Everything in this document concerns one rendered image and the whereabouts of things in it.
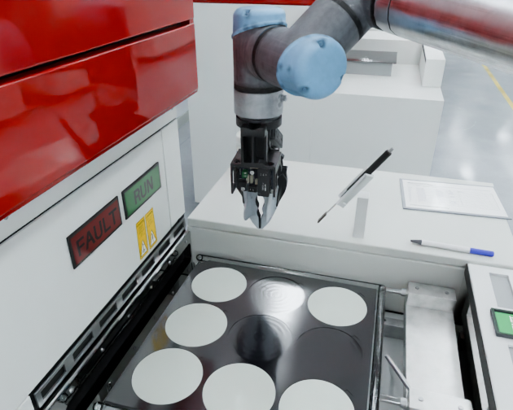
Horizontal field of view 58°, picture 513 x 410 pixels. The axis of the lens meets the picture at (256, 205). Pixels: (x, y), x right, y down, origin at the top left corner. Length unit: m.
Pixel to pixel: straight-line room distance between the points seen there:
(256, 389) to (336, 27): 0.49
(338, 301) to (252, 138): 0.33
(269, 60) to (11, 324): 0.42
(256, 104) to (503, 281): 0.50
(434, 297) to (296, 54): 0.50
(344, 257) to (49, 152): 0.58
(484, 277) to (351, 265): 0.23
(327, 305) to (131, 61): 0.50
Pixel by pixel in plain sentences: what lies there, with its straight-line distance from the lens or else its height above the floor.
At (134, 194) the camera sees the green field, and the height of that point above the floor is 1.10.
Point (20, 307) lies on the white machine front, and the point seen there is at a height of 1.09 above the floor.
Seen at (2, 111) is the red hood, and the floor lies 1.32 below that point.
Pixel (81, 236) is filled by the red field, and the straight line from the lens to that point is 0.64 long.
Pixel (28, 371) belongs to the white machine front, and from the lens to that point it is 0.63.
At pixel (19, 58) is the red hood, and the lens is 0.46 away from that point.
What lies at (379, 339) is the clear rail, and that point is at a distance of 0.77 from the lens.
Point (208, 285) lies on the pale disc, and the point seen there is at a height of 0.90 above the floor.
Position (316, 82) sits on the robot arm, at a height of 1.30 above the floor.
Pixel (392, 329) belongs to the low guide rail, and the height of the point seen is 0.84.
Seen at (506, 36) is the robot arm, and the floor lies 1.36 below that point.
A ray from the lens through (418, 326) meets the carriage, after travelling 0.85.
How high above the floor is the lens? 1.43
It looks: 29 degrees down
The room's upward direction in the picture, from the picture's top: straight up
